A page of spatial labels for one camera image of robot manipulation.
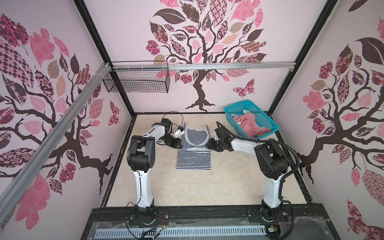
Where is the blue white striped tank top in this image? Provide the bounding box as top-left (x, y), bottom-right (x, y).
top-left (176, 123), bottom-right (211, 171)

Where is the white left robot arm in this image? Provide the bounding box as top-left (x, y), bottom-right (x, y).
top-left (127, 119), bottom-right (182, 211)

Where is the black corner frame post left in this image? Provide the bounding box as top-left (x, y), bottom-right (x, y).
top-left (74, 0), bottom-right (136, 117)

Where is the black wire mesh basket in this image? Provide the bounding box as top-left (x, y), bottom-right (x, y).
top-left (103, 60), bottom-right (171, 94)

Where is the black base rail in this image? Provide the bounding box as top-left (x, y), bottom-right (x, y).
top-left (87, 204), bottom-right (329, 226)

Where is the red white striped tank top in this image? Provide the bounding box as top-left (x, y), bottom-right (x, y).
top-left (231, 110), bottom-right (271, 138)

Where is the aluminium rail left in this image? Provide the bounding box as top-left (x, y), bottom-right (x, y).
top-left (1, 63), bottom-right (111, 224)

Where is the aluminium rail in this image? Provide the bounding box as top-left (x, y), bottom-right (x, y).
top-left (1, 63), bottom-right (111, 224)
top-left (112, 62), bottom-right (296, 71)

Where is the black corrugated cable conduit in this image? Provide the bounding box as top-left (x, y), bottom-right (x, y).
top-left (215, 121), bottom-right (301, 205)

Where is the white slotted cable duct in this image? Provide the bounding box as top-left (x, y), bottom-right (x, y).
top-left (93, 226), bottom-right (267, 240)

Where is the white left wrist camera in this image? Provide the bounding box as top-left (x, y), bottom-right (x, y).
top-left (173, 126), bottom-right (185, 138)

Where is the aluminium rail back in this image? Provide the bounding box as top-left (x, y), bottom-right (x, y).
top-left (112, 62), bottom-right (296, 71)

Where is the black corner frame post right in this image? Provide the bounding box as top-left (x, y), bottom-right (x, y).
top-left (267, 0), bottom-right (339, 116)

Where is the black corner frame post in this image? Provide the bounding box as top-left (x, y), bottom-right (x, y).
top-left (267, 0), bottom-right (339, 116)
top-left (74, 0), bottom-right (136, 117)

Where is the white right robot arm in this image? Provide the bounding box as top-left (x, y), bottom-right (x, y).
top-left (208, 122), bottom-right (300, 210)

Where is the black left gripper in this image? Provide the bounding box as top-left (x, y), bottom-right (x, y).
top-left (159, 133), bottom-right (181, 149)

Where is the teal plastic basket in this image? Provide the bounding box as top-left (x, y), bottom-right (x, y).
top-left (224, 100), bottom-right (280, 140)

